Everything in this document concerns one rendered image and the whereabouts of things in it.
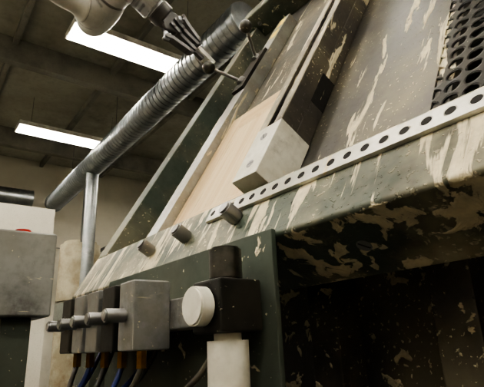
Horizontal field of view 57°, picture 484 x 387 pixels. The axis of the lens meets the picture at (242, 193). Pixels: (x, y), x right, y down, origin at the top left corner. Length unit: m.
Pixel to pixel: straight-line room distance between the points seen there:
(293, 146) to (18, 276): 0.64
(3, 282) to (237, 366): 0.64
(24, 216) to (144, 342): 4.25
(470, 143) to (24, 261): 0.88
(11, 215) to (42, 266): 3.74
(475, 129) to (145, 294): 0.43
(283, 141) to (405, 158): 0.30
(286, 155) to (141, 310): 0.32
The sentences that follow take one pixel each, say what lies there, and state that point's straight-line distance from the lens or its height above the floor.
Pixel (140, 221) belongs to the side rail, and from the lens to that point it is 1.24.
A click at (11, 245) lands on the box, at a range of 1.07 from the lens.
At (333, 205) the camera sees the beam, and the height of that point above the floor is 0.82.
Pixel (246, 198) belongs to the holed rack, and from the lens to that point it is 0.67.
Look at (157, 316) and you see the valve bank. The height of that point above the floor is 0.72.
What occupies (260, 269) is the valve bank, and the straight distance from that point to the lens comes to 0.56.
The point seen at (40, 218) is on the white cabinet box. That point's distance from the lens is 4.85.
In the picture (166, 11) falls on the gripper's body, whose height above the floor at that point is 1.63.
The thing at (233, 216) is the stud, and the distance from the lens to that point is 0.64.
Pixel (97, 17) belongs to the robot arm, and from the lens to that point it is 1.53.
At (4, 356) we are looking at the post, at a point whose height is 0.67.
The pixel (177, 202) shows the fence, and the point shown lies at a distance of 1.02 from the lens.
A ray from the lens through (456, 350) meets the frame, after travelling 0.64.
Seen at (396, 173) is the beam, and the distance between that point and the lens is 0.47.
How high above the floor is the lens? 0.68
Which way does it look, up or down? 19 degrees up
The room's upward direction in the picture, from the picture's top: 3 degrees counter-clockwise
